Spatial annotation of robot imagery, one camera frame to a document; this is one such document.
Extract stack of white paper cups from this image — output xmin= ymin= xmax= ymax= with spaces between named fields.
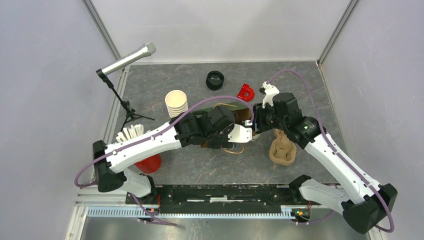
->
xmin=164 ymin=90 xmax=188 ymax=118

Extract red plastic holder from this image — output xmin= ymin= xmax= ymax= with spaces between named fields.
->
xmin=237 ymin=83 xmax=255 ymax=102

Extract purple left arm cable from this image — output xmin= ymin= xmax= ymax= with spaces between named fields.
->
xmin=74 ymin=95 xmax=255 ymax=189

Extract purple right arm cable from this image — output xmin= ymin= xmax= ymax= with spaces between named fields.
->
xmin=268 ymin=69 xmax=395 ymax=234

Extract silver microphone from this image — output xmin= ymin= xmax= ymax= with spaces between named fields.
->
xmin=96 ymin=42 xmax=157 ymax=78

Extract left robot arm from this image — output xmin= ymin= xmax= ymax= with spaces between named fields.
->
xmin=94 ymin=106 xmax=237 ymax=204

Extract brown cardboard cup carriers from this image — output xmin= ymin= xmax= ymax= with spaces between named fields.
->
xmin=268 ymin=129 xmax=297 ymax=166

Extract stack of black lids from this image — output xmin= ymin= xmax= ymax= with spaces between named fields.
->
xmin=205 ymin=70 xmax=225 ymax=91

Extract red cup with straws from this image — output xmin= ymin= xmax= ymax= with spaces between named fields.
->
xmin=115 ymin=124 xmax=162 ymax=174

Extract white paper coffee cup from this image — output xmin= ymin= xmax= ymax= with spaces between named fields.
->
xmin=251 ymin=134 xmax=260 ymax=141

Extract green paper bag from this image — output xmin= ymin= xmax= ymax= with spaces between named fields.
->
xmin=198 ymin=101 xmax=258 ymax=155

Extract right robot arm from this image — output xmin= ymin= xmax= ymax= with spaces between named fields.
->
xmin=253 ymin=92 xmax=398 ymax=234

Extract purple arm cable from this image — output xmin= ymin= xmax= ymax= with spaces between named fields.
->
xmin=268 ymin=69 xmax=395 ymax=234
xmin=74 ymin=95 xmax=255 ymax=189

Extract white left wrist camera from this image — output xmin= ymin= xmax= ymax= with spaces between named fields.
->
xmin=228 ymin=120 xmax=254 ymax=143

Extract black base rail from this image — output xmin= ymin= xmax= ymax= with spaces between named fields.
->
xmin=125 ymin=184 xmax=318 ymax=217

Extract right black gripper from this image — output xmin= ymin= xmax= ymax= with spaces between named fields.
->
xmin=247 ymin=100 xmax=288 ymax=132

